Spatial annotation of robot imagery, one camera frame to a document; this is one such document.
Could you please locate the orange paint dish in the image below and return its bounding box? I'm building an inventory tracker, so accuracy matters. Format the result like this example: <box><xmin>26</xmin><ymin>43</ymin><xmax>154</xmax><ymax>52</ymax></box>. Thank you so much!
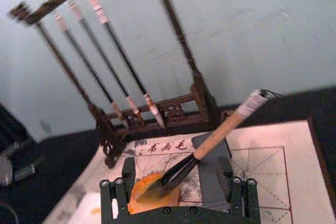
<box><xmin>127</xmin><ymin>172</ymin><xmax>182</xmax><ymax>216</ymax></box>

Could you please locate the black table cloth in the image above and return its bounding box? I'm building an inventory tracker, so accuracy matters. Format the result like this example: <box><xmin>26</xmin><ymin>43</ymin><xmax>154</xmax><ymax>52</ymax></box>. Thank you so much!
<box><xmin>0</xmin><ymin>84</ymin><xmax>336</xmax><ymax>224</ymax></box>

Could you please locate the dark wooden brush rack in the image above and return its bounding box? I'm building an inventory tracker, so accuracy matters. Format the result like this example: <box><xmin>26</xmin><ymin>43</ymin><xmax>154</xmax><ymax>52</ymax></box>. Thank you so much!
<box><xmin>9</xmin><ymin>0</ymin><xmax>224</xmax><ymax>169</ymax></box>

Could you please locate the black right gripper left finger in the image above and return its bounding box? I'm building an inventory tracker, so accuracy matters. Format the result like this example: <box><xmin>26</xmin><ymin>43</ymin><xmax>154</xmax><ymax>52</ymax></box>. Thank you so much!
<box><xmin>99</xmin><ymin>157</ymin><xmax>137</xmax><ymax>220</ymax></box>

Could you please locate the dark grey box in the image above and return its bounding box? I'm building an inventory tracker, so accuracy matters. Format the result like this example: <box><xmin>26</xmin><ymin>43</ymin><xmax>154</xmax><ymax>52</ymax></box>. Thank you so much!
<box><xmin>0</xmin><ymin>103</ymin><xmax>44</xmax><ymax>187</ymax></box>

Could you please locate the black-handled calligraphy brush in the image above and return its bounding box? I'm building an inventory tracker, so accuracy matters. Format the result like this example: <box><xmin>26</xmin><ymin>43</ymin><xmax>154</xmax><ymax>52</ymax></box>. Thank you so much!
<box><xmin>84</xmin><ymin>0</ymin><xmax>165</xmax><ymax>128</ymax></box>
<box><xmin>53</xmin><ymin>13</ymin><xmax>129</xmax><ymax>128</ymax></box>
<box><xmin>68</xmin><ymin>1</ymin><xmax>144</xmax><ymax>124</ymax></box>

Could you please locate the white red-grid calligraphy mat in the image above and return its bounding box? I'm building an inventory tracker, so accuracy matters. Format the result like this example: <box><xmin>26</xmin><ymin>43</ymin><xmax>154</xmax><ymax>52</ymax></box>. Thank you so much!
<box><xmin>44</xmin><ymin>118</ymin><xmax>336</xmax><ymax>224</ymax></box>

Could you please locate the large bamboo-handled calligraphy brush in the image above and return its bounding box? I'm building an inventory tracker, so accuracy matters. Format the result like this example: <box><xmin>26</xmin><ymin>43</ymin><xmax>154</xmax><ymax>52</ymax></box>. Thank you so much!
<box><xmin>136</xmin><ymin>89</ymin><xmax>281</xmax><ymax>204</ymax></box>

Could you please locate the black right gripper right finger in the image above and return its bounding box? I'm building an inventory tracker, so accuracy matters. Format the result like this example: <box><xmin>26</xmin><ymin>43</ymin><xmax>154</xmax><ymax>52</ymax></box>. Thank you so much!
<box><xmin>191</xmin><ymin>132</ymin><xmax>261</xmax><ymax>219</ymax></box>

